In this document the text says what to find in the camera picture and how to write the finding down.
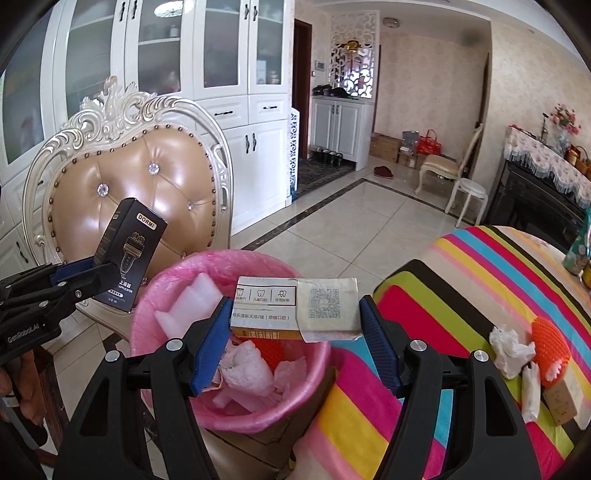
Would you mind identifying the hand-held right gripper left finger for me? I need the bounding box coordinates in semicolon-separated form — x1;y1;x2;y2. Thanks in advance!
53;295;235;480

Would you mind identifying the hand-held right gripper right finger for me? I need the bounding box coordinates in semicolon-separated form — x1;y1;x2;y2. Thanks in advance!
360;294;542;480

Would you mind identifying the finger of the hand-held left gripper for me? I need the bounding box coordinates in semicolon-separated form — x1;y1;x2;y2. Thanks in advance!
0;263;116;324
0;258;100;296

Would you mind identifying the black product box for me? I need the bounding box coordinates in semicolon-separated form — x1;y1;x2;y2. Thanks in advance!
92;198;168;313

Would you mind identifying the pink-lined trash bin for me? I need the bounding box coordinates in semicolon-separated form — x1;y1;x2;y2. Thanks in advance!
129;249;340;435

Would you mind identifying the tooth-print paper box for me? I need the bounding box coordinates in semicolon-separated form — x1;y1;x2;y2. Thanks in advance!
230;276;363;343

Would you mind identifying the person's left hand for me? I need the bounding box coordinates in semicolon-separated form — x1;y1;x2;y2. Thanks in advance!
0;364;31;409

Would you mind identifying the white foam sheet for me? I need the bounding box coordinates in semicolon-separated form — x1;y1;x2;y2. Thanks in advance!
154;272;222;330

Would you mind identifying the ornate tan leather chair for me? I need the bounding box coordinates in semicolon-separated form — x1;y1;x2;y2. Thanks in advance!
22;76;234;333

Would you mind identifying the striped colourful tablecloth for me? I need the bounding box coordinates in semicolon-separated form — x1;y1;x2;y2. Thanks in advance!
295;224;591;480

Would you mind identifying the crumpled white tissue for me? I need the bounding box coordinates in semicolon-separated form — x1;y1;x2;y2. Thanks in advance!
489;325;536;380

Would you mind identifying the small white plastic wrapper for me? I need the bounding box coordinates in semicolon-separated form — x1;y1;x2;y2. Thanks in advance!
522;362;542;423

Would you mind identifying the orange foam net white lining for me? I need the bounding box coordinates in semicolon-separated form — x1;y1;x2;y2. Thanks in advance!
531;316;571;388

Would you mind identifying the white round stool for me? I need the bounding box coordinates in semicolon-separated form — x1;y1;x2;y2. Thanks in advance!
445;178;488;227

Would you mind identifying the white cardboard box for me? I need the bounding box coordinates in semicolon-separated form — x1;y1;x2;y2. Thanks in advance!
542;376;580;428

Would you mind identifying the dark patterned rug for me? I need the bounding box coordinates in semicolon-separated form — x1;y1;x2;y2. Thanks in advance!
295;157;354;199

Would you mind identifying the cream dining chair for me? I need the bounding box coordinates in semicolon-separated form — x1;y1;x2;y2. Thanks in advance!
414;124;483;195

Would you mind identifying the brown cardboard box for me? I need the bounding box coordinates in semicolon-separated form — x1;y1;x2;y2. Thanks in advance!
369;133;402;163

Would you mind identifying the dark fireplace cabinet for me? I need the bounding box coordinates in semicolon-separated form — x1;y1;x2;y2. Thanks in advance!
485;159;591;252

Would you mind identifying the red gift bag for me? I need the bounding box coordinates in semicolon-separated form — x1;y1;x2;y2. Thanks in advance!
418;129;441;155

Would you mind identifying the white carved floor panel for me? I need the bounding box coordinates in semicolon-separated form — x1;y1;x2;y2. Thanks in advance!
287;106;303;204

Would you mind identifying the teal snack bag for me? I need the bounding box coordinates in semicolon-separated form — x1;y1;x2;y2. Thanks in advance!
562;217;591;275

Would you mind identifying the white shoe cabinet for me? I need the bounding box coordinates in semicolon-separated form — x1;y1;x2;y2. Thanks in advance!
310;96;375;172

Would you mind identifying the white display cabinet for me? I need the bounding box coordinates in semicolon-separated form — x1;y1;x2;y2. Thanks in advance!
0;0;296;296

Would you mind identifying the floral lace cloth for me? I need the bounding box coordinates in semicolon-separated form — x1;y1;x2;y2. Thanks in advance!
502;126;591;208

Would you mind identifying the dark wooden door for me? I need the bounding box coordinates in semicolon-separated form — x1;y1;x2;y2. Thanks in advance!
294;18;315;160

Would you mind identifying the wicker basket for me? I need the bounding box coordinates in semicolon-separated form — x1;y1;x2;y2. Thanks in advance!
566;145;591;174

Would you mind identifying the pink flower vase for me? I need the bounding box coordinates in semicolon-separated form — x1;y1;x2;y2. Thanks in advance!
542;104;580;155

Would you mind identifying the white carved screen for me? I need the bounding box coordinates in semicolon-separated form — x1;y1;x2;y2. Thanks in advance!
329;11;380;100

